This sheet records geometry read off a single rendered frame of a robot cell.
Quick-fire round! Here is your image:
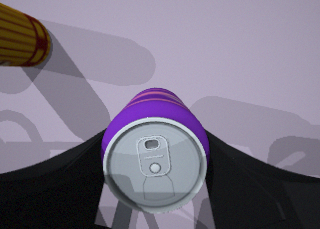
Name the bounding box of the yellow and red drink can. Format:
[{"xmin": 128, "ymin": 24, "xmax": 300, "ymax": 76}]
[{"xmin": 0, "ymin": 3, "xmax": 51, "ymax": 67}]

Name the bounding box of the purple drink can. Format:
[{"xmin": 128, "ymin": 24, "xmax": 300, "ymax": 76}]
[{"xmin": 101, "ymin": 88, "xmax": 210, "ymax": 213}]

